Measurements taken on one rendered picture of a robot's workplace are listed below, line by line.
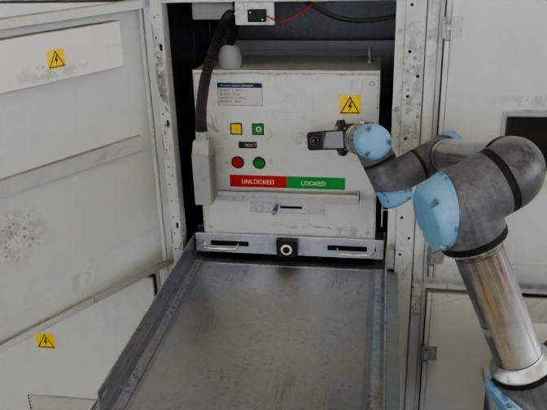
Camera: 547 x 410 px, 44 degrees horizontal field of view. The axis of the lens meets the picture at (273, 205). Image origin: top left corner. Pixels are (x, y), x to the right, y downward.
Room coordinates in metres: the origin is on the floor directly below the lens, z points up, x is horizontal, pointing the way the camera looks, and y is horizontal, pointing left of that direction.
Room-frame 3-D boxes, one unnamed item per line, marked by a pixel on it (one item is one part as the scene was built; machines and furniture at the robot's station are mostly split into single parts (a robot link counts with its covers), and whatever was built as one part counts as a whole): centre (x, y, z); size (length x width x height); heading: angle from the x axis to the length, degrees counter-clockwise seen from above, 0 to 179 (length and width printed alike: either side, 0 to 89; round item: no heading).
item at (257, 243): (1.77, -0.04, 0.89); 0.54 x 0.05 x 0.06; 80
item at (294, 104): (1.75, -0.04, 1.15); 0.48 x 0.01 x 0.48; 80
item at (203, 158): (1.72, 0.18, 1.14); 0.08 x 0.05 x 0.17; 170
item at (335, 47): (2.32, -0.13, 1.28); 0.58 x 0.02 x 0.19; 80
